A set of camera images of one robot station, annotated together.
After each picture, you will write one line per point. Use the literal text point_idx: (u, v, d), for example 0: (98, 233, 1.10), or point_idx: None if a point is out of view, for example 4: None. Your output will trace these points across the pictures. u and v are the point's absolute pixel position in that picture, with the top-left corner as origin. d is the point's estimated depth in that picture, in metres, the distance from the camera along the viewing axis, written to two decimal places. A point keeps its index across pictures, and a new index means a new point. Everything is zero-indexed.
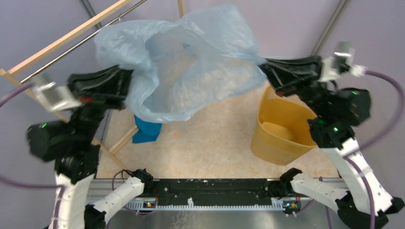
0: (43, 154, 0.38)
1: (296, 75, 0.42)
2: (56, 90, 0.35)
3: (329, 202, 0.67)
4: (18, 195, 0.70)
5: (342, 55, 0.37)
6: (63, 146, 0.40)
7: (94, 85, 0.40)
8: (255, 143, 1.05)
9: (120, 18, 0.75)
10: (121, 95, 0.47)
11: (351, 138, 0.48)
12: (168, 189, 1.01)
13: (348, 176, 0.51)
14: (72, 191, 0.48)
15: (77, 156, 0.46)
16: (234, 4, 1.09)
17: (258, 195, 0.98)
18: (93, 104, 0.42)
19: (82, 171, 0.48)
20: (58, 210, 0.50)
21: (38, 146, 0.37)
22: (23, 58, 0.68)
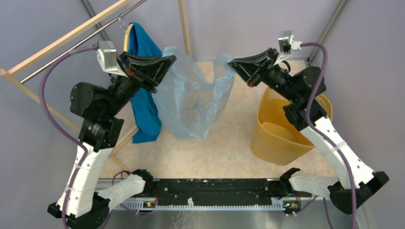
0: (81, 109, 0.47)
1: (258, 63, 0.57)
2: (110, 56, 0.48)
3: (322, 191, 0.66)
4: (20, 196, 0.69)
5: (282, 38, 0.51)
6: (93, 106, 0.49)
7: (141, 65, 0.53)
8: (255, 143, 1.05)
9: (120, 18, 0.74)
10: (155, 81, 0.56)
11: (322, 117, 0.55)
12: (167, 189, 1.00)
13: (327, 153, 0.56)
14: (93, 160, 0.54)
15: (102, 125, 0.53)
16: (234, 5, 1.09)
17: (258, 195, 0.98)
18: (133, 78, 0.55)
19: (105, 140, 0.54)
20: (74, 180, 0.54)
21: (80, 99, 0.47)
22: (23, 58, 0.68)
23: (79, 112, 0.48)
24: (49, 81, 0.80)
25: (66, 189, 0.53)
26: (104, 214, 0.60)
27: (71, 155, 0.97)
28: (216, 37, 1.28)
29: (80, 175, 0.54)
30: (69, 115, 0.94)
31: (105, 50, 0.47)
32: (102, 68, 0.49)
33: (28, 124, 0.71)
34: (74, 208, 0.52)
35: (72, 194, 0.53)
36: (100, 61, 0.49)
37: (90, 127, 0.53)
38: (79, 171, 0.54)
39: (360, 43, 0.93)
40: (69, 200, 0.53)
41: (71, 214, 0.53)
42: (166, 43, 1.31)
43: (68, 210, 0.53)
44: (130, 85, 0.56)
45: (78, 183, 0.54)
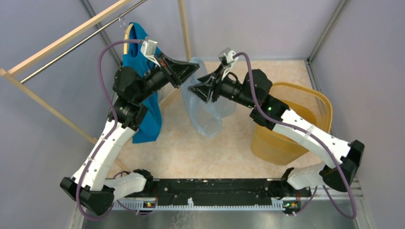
0: (122, 85, 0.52)
1: (207, 83, 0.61)
2: (150, 49, 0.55)
3: (318, 180, 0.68)
4: (20, 198, 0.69)
5: (221, 55, 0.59)
6: (131, 87, 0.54)
7: (174, 62, 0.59)
8: (255, 143, 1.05)
9: (120, 18, 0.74)
10: (182, 79, 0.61)
11: (286, 110, 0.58)
12: (168, 189, 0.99)
13: (303, 140, 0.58)
14: (120, 135, 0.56)
15: (131, 109, 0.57)
16: (233, 5, 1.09)
17: (258, 195, 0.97)
18: (163, 70, 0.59)
19: (133, 122, 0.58)
20: (97, 152, 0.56)
21: (123, 78, 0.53)
22: (22, 58, 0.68)
23: (120, 88, 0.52)
24: (49, 81, 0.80)
25: (87, 160, 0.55)
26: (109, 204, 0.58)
27: (71, 155, 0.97)
28: (216, 38, 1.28)
29: (104, 147, 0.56)
30: (69, 115, 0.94)
31: (149, 40, 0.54)
32: (143, 53, 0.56)
33: (27, 124, 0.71)
34: (90, 180, 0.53)
35: (91, 166, 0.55)
36: (143, 47, 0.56)
37: (122, 109, 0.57)
38: (104, 143, 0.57)
39: (360, 43, 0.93)
40: (88, 172, 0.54)
41: (86, 186, 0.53)
42: (166, 43, 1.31)
43: (83, 182, 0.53)
44: (161, 78, 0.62)
45: (100, 156, 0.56)
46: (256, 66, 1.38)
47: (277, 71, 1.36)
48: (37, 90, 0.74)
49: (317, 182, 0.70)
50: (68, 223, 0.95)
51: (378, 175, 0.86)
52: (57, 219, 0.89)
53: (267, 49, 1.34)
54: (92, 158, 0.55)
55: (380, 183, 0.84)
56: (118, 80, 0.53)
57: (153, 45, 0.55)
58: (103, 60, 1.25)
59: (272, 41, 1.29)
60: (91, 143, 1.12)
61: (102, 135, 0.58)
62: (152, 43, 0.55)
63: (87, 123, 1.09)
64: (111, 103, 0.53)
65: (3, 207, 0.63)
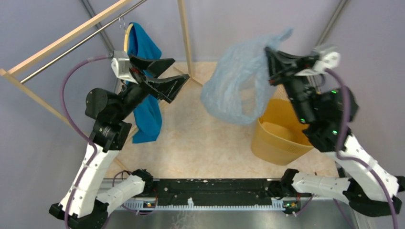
0: (96, 112, 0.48)
1: (282, 64, 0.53)
2: (125, 67, 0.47)
3: (335, 195, 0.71)
4: (20, 197, 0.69)
5: (316, 48, 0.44)
6: (105, 112, 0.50)
7: (158, 83, 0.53)
8: (255, 143, 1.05)
9: (120, 18, 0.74)
10: (170, 98, 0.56)
11: (349, 136, 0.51)
12: (168, 189, 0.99)
13: (357, 172, 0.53)
14: (101, 161, 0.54)
15: (112, 129, 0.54)
16: (233, 4, 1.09)
17: (258, 195, 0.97)
18: (141, 89, 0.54)
19: (115, 142, 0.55)
20: (81, 179, 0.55)
21: (96, 104, 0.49)
22: (22, 58, 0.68)
23: (94, 115, 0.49)
24: (49, 80, 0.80)
25: (71, 188, 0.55)
26: (101, 222, 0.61)
27: (71, 154, 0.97)
28: (215, 38, 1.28)
29: (87, 173, 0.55)
30: (70, 115, 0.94)
31: (120, 58, 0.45)
32: (115, 74, 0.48)
33: (27, 124, 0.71)
34: (77, 207, 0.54)
35: (76, 193, 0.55)
36: (114, 68, 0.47)
37: (101, 130, 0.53)
38: (87, 170, 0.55)
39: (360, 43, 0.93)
40: (73, 199, 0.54)
41: (74, 214, 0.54)
42: (166, 43, 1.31)
43: (70, 209, 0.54)
44: (140, 92, 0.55)
45: (84, 183, 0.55)
46: None
47: None
48: (37, 90, 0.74)
49: (331, 196, 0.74)
50: None
51: None
52: (57, 220, 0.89)
53: None
54: (76, 186, 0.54)
55: None
56: (90, 106, 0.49)
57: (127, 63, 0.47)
58: (103, 60, 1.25)
59: None
60: None
61: (85, 160, 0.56)
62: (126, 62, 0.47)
63: (88, 122, 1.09)
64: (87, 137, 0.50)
65: (4, 207, 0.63)
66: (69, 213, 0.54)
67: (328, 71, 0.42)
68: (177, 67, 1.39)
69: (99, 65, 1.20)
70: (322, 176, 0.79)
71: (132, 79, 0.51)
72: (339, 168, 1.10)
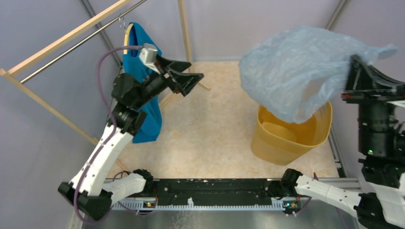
0: (123, 93, 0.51)
1: (374, 85, 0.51)
2: (152, 56, 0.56)
3: (343, 206, 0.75)
4: (20, 197, 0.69)
5: None
6: (129, 96, 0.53)
7: (178, 75, 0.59)
8: (255, 143, 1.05)
9: (120, 18, 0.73)
10: (186, 92, 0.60)
11: None
12: (168, 189, 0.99)
13: (391, 202, 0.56)
14: (119, 140, 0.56)
15: (131, 115, 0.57)
16: (233, 4, 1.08)
17: (258, 195, 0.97)
18: (160, 80, 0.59)
19: (133, 128, 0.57)
20: (95, 157, 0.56)
21: (123, 86, 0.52)
22: (22, 59, 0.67)
23: (119, 96, 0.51)
24: (49, 80, 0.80)
25: (85, 165, 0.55)
26: (105, 209, 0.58)
27: (71, 155, 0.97)
28: (216, 38, 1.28)
29: (102, 152, 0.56)
30: (70, 115, 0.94)
31: (149, 48, 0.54)
32: (142, 61, 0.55)
33: (28, 123, 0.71)
34: (88, 185, 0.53)
35: (90, 171, 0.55)
36: (143, 56, 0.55)
37: (121, 114, 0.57)
38: (102, 149, 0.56)
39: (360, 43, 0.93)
40: (85, 177, 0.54)
41: (84, 191, 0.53)
42: (166, 43, 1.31)
43: (81, 187, 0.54)
44: (160, 83, 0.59)
45: (98, 161, 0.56)
46: None
47: None
48: (37, 90, 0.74)
49: (334, 204, 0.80)
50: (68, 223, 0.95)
51: None
52: (57, 220, 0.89)
53: None
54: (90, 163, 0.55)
55: None
56: (117, 88, 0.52)
57: (154, 54, 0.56)
58: (103, 60, 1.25)
59: None
60: (91, 143, 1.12)
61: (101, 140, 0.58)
62: (154, 53, 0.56)
63: (88, 122, 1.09)
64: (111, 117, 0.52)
65: (3, 207, 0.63)
66: (79, 190, 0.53)
67: None
68: None
69: (99, 65, 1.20)
70: (328, 184, 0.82)
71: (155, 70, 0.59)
72: (339, 168, 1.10)
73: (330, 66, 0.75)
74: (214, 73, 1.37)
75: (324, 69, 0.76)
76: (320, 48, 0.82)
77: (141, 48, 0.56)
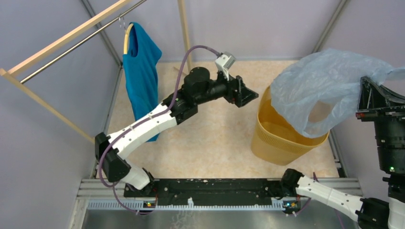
0: (194, 82, 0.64)
1: (388, 102, 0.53)
2: (228, 64, 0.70)
3: (342, 209, 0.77)
4: (20, 196, 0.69)
5: None
6: (195, 88, 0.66)
7: (240, 88, 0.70)
8: (255, 143, 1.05)
9: (120, 18, 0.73)
10: (242, 105, 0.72)
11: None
12: (168, 189, 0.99)
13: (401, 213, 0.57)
14: (165, 120, 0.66)
15: (184, 105, 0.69)
16: (233, 4, 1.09)
17: (258, 195, 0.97)
18: (222, 88, 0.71)
19: (180, 115, 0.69)
20: (139, 125, 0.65)
21: (198, 76, 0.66)
22: (23, 59, 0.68)
23: (190, 82, 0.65)
24: (49, 80, 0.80)
25: (127, 128, 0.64)
26: (119, 176, 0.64)
27: (71, 154, 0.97)
28: (216, 38, 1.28)
29: (146, 123, 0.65)
30: (70, 115, 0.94)
31: (231, 56, 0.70)
32: (221, 64, 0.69)
33: (28, 123, 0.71)
34: (122, 145, 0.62)
35: (128, 134, 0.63)
36: (222, 59, 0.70)
37: (177, 100, 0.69)
38: (148, 121, 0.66)
39: (360, 43, 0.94)
40: (122, 137, 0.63)
41: (115, 149, 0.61)
42: (166, 43, 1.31)
43: (115, 144, 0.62)
44: (223, 89, 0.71)
45: (140, 130, 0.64)
46: (256, 66, 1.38)
47: (277, 71, 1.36)
48: (37, 90, 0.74)
49: (331, 206, 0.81)
50: (68, 223, 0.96)
51: (377, 173, 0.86)
52: (57, 219, 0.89)
53: (267, 49, 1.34)
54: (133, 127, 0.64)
55: (380, 183, 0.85)
56: (192, 77, 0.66)
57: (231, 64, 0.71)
58: (103, 60, 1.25)
59: (273, 41, 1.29)
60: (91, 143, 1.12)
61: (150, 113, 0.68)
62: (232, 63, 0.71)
63: (88, 122, 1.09)
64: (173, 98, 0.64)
65: (3, 207, 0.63)
66: (112, 145, 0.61)
67: None
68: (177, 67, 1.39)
69: (100, 66, 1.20)
70: (329, 187, 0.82)
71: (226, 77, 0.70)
72: (339, 168, 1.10)
73: (340, 87, 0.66)
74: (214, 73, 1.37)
75: (334, 91, 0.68)
76: (342, 71, 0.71)
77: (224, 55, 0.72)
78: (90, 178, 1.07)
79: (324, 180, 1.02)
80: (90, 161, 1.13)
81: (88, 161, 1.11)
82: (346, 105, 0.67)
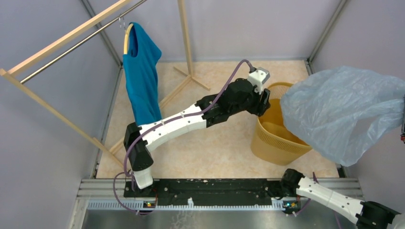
0: (237, 89, 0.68)
1: None
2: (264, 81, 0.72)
3: (342, 211, 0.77)
4: (19, 196, 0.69)
5: None
6: (236, 96, 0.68)
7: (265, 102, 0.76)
8: (255, 142, 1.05)
9: (120, 18, 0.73)
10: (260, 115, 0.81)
11: None
12: (168, 189, 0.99)
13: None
14: (195, 121, 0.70)
15: (218, 109, 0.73)
16: (234, 5, 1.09)
17: (258, 195, 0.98)
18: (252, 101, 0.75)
19: (210, 119, 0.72)
20: (170, 121, 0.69)
21: (241, 86, 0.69)
22: (23, 58, 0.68)
23: (233, 89, 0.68)
24: (49, 80, 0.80)
25: (159, 122, 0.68)
26: (140, 167, 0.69)
27: (71, 155, 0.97)
28: (216, 38, 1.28)
29: (177, 121, 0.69)
30: (70, 115, 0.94)
31: (267, 73, 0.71)
32: (260, 80, 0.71)
33: (28, 123, 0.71)
34: (151, 138, 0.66)
35: (159, 129, 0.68)
36: (260, 76, 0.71)
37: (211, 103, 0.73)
38: (180, 119, 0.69)
39: (361, 43, 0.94)
40: (153, 130, 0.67)
41: (144, 141, 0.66)
42: (167, 44, 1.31)
43: (144, 136, 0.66)
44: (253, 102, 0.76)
45: (170, 126, 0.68)
46: (256, 66, 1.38)
47: (277, 71, 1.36)
48: (37, 90, 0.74)
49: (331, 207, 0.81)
50: (68, 223, 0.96)
51: (378, 173, 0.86)
52: (57, 219, 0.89)
53: (267, 49, 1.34)
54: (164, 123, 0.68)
55: (381, 183, 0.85)
56: (235, 84, 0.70)
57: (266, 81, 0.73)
58: (103, 61, 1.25)
59: (274, 41, 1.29)
60: (91, 143, 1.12)
61: (182, 111, 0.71)
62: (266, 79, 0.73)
63: (88, 122, 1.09)
64: (211, 103, 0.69)
65: (3, 207, 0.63)
66: (143, 137, 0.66)
67: None
68: (177, 68, 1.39)
69: (100, 66, 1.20)
70: (329, 189, 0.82)
71: (259, 90, 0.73)
72: (339, 168, 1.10)
73: (379, 106, 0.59)
74: (214, 73, 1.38)
75: (372, 111, 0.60)
76: (367, 86, 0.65)
77: (258, 69, 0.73)
78: (90, 178, 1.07)
79: (324, 180, 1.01)
80: (89, 161, 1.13)
81: (88, 161, 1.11)
82: (385, 125, 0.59)
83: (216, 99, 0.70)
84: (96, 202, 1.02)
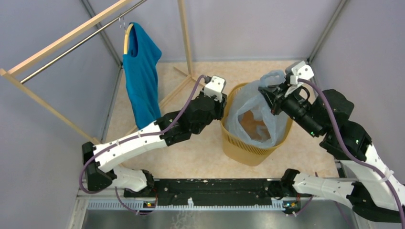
0: (195, 107, 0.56)
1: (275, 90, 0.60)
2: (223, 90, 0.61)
3: (339, 198, 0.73)
4: (20, 195, 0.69)
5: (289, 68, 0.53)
6: (195, 114, 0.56)
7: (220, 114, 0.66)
8: (228, 148, 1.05)
9: (120, 18, 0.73)
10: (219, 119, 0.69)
11: (369, 145, 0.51)
12: (168, 189, 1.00)
13: (373, 183, 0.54)
14: (152, 142, 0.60)
15: (180, 128, 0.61)
16: (233, 5, 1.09)
17: (258, 195, 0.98)
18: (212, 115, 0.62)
19: (170, 139, 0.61)
20: (125, 141, 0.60)
21: (201, 104, 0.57)
22: (22, 59, 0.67)
23: (192, 108, 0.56)
24: (50, 80, 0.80)
25: (114, 141, 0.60)
26: (99, 187, 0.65)
27: (71, 154, 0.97)
28: (216, 39, 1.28)
29: (130, 142, 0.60)
30: (70, 115, 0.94)
31: (225, 81, 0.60)
32: (219, 90, 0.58)
33: (28, 123, 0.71)
34: (104, 160, 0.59)
35: (113, 149, 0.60)
36: (217, 86, 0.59)
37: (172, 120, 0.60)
38: (137, 139, 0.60)
39: (361, 43, 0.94)
40: (106, 151, 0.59)
41: (98, 162, 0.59)
42: (166, 43, 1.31)
43: (98, 157, 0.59)
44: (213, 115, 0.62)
45: (125, 147, 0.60)
46: (256, 66, 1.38)
47: None
48: (37, 90, 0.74)
49: (332, 198, 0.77)
50: (68, 223, 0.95)
51: None
52: (57, 219, 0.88)
53: (267, 49, 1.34)
54: (118, 143, 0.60)
55: None
56: (196, 102, 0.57)
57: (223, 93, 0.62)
58: (103, 61, 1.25)
59: (273, 41, 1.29)
60: None
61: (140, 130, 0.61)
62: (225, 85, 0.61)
63: (88, 122, 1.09)
64: (171, 124, 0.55)
65: (3, 208, 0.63)
66: (95, 158, 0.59)
67: (302, 80, 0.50)
68: (176, 68, 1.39)
69: (100, 65, 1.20)
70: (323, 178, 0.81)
71: (218, 100, 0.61)
72: (339, 168, 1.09)
73: (248, 102, 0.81)
74: (214, 72, 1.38)
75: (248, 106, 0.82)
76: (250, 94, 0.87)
77: (214, 78, 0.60)
78: None
79: None
80: None
81: None
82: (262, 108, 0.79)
83: (176, 118, 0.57)
84: (96, 202, 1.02)
